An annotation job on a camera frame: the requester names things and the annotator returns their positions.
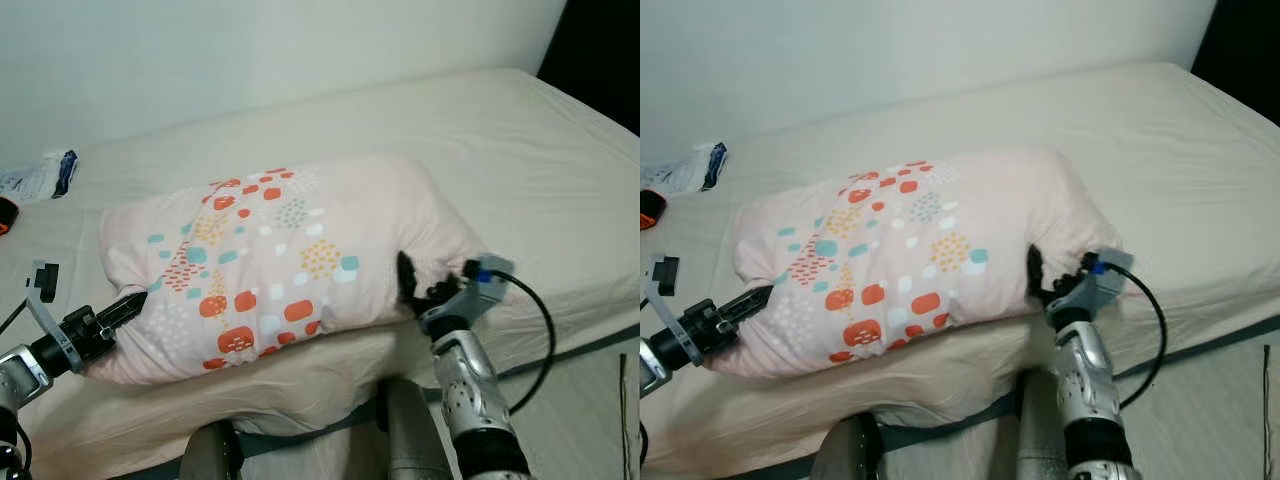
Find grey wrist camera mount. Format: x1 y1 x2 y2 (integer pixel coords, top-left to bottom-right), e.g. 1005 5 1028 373
648 255 706 369
24 260 83 373
1048 248 1136 326
420 255 517 339

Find beige floor mat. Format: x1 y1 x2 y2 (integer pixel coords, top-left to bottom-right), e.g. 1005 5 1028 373
440 335 641 480
1120 325 1280 480

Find grey robot leg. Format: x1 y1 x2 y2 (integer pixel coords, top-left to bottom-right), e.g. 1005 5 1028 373
375 378 451 480
805 413 886 480
180 420 244 480
1012 370 1071 480

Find pink patterned pillow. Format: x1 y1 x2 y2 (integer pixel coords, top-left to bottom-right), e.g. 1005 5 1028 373
82 152 491 386
712 147 1123 379

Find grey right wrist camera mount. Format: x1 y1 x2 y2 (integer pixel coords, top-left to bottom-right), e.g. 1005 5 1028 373
1048 248 1136 326
420 255 517 339

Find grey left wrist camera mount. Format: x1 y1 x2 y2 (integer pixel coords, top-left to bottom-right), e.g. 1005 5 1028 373
24 260 83 373
648 255 706 369

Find bed with beige sheet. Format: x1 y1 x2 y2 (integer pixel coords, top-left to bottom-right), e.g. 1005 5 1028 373
640 62 1280 480
0 68 641 480

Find white blue plastic package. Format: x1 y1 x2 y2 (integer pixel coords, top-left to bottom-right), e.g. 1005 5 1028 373
0 150 79 204
645 142 728 196

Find grey robot right leg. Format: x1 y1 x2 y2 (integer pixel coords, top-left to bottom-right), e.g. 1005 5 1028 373
375 378 451 480
1012 370 1071 480

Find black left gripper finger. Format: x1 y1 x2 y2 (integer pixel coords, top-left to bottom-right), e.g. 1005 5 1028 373
100 290 149 329
728 285 775 323

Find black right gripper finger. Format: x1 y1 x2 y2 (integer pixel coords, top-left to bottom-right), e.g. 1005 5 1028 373
1026 245 1051 301
397 250 423 306

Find grey robot left leg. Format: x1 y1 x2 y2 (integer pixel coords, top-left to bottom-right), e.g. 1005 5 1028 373
805 413 886 480
180 420 244 480

